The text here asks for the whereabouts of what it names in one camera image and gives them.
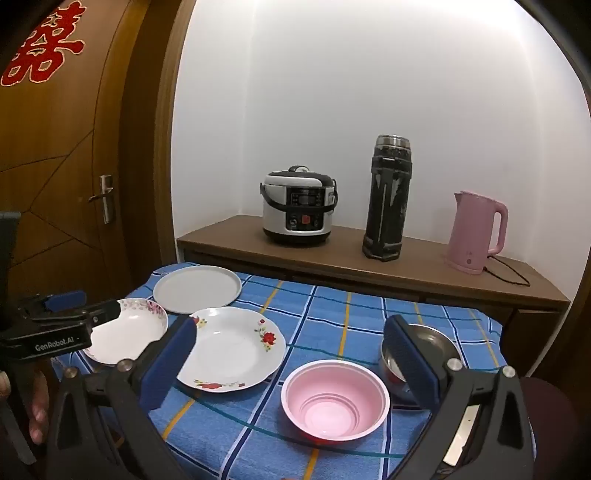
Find dark red stool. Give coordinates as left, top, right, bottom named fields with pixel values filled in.
left=519, top=376, right=580, bottom=480

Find black kettle power cable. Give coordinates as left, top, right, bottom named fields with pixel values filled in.
left=480, top=255, right=532, bottom=287

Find brown wooden door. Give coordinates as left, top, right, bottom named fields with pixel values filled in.
left=0, top=0, right=139, bottom=301

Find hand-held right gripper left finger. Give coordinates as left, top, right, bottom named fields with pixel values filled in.
left=45, top=315, right=199, bottom=480

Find stainless steel bowl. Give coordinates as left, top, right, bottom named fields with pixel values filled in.
left=379, top=324, right=462, bottom=409

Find red paper door decoration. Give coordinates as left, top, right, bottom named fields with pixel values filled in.
left=0, top=0, right=86, bottom=88

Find pink electric kettle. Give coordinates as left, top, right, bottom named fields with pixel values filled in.
left=444, top=191, right=509, bottom=276

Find pink plastic bowl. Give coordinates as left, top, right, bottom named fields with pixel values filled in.
left=281, top=360, right=391, bottom=442

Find tall black thermos flask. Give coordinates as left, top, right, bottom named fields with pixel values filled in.
left=362, top=135, right=413, bottom=262

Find wooden door frame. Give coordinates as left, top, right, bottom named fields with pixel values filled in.
left=124, top=0, right=197, bottom=289

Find white plate red flowers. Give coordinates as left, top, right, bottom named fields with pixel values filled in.
left=175, top=306, right=287, bottom=394

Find person's left hand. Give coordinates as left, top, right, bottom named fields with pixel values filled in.
left=28, top=368, right=51, bottom=446

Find silver black rice cooker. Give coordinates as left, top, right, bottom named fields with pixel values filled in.
left=259, top=166, right=339, bottom=245

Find grey round plate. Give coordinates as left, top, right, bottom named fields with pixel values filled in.
left=153, top=265, right=243, bottom=315

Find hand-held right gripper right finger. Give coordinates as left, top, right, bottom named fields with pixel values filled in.
left=383, top=315, right=539, bottom=480

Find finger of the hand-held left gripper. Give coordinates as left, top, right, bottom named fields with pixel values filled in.
left=17, top=290, right=88, bottom=320
left=33, top=299, right=123, bottom=330

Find blue plaid tablecloth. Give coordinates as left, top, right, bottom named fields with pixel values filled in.
left=51, top=263, right=504, bottom=480

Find silver door handle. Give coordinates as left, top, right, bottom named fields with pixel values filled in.
left=89, top=174, right=115, bottom=224

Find brown wooden cabinet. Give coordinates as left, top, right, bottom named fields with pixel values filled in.
left=177, top=214, right=572, bottom=384

